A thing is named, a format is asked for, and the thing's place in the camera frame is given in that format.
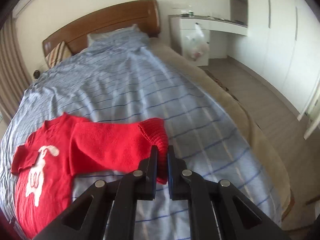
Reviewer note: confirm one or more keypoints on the striped throw pillow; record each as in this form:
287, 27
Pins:
58, 54

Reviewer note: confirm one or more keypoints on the white bed pillow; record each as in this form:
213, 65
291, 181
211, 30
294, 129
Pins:
92, 37

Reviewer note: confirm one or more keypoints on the red knit sweater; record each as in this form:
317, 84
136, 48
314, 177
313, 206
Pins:
67, 146

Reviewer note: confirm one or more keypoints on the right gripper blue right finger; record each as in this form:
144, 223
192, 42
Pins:
217, 210

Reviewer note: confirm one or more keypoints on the beige pleated curtain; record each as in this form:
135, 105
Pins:
15, 78

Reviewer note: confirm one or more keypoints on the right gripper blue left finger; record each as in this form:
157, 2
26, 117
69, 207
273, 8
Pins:
107, 210

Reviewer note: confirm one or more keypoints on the brown wooden headboard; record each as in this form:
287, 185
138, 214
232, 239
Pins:
144, 13

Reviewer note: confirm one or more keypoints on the white wardrobe cabinets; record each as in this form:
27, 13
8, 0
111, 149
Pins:
281, 47

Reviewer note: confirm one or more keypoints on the beige bed base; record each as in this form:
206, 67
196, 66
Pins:
260, 145

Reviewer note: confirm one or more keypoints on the white built-in desk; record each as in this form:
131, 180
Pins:
215, 32

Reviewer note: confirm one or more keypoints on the white plastic bag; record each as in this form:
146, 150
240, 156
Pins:
196, 45

